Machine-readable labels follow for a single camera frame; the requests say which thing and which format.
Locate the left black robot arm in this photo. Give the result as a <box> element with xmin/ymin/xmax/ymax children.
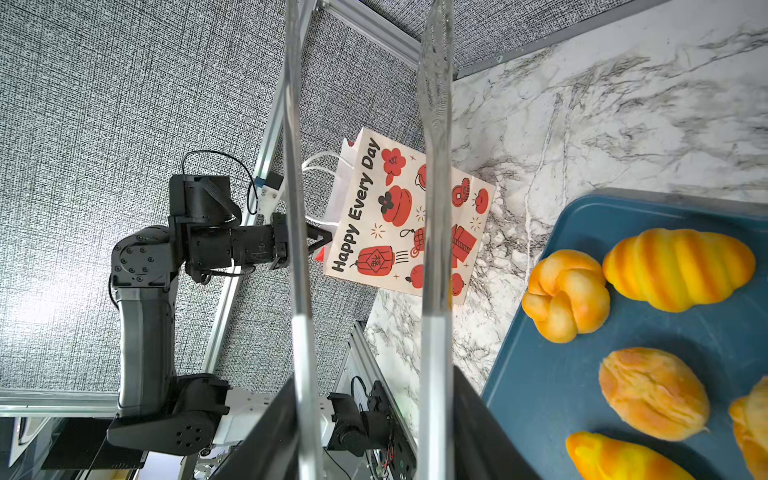
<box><xmin>106</xmin><ymin>172</ymin><xmax>289</xmax><ymax>456</ymax></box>

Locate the red white paper gift bag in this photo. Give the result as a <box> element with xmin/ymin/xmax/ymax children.
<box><xmin>318</xmin><ymin>128</ymin><xmax>495</xmax><ymax>305</ymax></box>

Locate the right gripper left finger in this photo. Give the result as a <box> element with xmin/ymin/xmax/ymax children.
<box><xmin>211</xmin><ymin>378</ymin><xmax>299</xmax><ymax>479</ymax></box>

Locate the small round crusty bun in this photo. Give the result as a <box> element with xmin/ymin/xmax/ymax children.
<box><xmin>598</xmin><ymin>347</ymin><xmax>710</xmax><ymax>442</ymax></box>

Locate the yellow striped croissant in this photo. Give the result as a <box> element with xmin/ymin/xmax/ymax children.
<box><xmin>566</xmin><ymin>432</ymin><xmax>694</xmax><ymax>480</ymax></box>

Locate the knot shaped bread roll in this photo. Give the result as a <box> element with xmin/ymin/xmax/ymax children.
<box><xmin>521</xmin><ymin>249</ymin><xmax>610</xmax><ymax>344</ymax></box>

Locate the striped yellow bun left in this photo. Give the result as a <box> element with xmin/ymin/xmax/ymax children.
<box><xmin>602</xmin><ymin>228</ymin><xmax>756</xmax><ymax>313</ymax></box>

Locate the flaky braided pastry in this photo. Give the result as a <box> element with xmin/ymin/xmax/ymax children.
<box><xmin>729</xmin><ymin>375</ymin><xmax>767</xmax><ymax>479</ymax></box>

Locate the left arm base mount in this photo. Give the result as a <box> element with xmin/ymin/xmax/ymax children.
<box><xmin>325</xmin><ymin>380</ymin><xmax>417</xmax><ymax>479</ymax></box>

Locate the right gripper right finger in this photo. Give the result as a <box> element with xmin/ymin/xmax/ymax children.
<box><xmin>453</xmin><ymin>366</ymin><xmax>540</xmax><ymax>480</ymax></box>

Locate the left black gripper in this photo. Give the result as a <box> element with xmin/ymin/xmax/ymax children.
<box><xmin>231</xmin><ymin>213</ymin><xmax>333</xmax><ymax>269</ymax></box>

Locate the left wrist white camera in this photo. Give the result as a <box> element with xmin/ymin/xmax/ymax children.
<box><xmin>254</xmin><ymin>171</ymin><xmax>284</xmax><ymax>217</ymax></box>

